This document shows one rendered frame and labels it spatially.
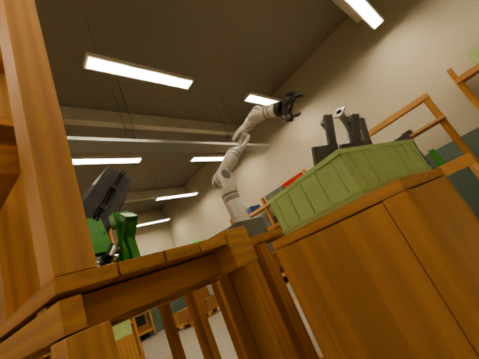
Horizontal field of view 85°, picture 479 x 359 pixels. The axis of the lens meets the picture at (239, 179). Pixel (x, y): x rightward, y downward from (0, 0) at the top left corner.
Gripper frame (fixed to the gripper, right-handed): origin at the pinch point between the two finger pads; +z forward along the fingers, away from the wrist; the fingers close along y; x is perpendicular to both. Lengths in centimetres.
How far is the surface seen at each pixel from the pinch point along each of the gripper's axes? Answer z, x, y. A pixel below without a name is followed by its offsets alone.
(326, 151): 21.4, -6.0, -25.7
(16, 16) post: -29, -104, -6
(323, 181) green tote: 26.1, -12.1, -38.4
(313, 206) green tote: 21, -9, -48
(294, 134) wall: -370, 418, 152
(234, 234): -1, -25, -63
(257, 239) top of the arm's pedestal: -4, -10, -65
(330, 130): 20.9, -4.3, -16.9
